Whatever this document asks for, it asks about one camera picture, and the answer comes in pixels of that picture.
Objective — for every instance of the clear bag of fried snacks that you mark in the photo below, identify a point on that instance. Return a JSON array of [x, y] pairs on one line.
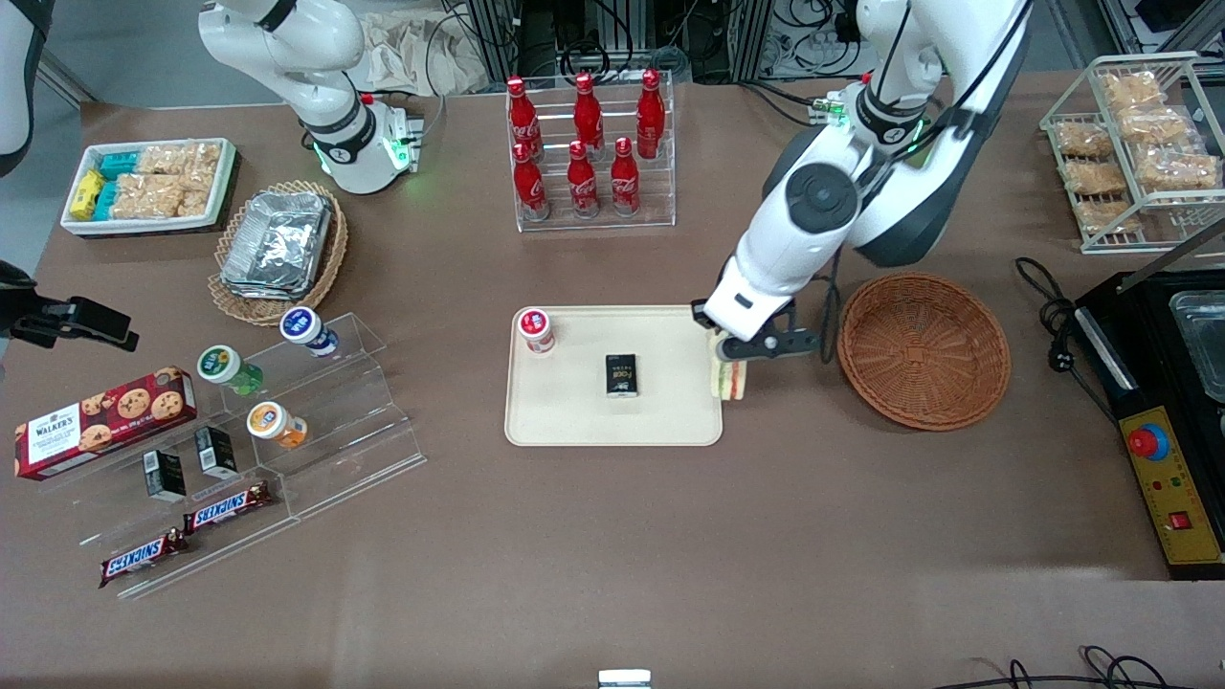
[[1131, 91], [1177, 170], [1110, 215], [1083, 140], [1096, 178], [1156, 124]]

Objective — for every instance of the brown round wicker basket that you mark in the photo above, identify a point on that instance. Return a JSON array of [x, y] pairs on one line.
[[924, 354]]

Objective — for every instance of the cream plastic tray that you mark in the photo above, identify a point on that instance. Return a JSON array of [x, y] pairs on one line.
[[593, 421]]

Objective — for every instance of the orange gum jar white lid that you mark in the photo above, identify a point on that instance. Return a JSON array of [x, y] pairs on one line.
[[276, 424]]

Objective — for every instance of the red-capped small bottle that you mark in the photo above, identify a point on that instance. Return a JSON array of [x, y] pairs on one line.
[[536, 330]]

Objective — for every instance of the crumpled beige paper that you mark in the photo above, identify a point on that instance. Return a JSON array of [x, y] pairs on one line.
[[421, 53]]

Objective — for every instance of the clear acrylic bottle rack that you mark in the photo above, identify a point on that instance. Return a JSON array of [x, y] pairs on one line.
[[593, 222]]

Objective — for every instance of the light wicker basket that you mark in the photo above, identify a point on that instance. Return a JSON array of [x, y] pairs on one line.
[[325, 258]]

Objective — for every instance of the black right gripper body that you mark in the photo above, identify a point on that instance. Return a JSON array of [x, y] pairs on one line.
[[27, 313]]

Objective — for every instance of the small black box with barcode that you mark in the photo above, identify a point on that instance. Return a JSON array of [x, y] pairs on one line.
[[165, 476], [216, 453]]

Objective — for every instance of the teal small snack box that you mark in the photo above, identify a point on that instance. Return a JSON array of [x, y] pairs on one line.
[[119, 165], [107, 198]]

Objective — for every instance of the clear acrylic stepped display stand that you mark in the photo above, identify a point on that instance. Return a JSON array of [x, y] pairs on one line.
[[354, 431]]

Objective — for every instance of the black sealing machine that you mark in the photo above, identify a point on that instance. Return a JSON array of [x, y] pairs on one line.
[[1148, 325]]

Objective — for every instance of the Snickers chocolate bar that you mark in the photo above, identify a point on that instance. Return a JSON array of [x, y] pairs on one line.
[[144, 558], [227, 507]]

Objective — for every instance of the small white grey device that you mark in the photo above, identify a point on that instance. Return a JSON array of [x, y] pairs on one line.
[[624, 679]]

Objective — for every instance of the white rectangular snack bin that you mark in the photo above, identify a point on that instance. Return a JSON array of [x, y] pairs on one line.
[[220, 182]]

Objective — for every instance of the yellow small snack box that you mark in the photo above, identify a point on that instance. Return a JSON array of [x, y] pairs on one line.
[[86, 194]]

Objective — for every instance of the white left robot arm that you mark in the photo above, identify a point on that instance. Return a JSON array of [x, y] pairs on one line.
[[813, 201]]

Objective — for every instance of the purple gum jar white lid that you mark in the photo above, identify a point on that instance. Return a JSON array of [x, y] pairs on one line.
[[306, 330]]

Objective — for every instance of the yellow control box red button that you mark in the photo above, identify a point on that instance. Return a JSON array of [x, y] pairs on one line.
[[1172, 517]]

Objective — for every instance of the small black box gold print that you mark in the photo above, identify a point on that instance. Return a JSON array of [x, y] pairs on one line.
[[622, 375]]

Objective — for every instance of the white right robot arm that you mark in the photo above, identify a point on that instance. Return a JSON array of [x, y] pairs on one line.
[[325, 57]]

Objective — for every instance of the red Coca-Cola bottle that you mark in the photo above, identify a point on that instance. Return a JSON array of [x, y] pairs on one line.
[[582, 184], [529, 187], [588, 115], [522, 120], [624, 182], [651, 115]]

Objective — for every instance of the red tartan Walkers cookie box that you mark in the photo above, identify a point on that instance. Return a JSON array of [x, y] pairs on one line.
[[105, 421]]

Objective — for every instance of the clear bag of crackers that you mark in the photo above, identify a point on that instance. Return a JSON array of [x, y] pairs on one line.
[[148, 198], [182, 160]]

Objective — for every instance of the triangular sandwich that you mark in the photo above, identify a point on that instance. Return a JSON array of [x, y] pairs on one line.
[[729, 381]]

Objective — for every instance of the green gum jar white lid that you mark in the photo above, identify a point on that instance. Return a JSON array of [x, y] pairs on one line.
[[225, 368]]

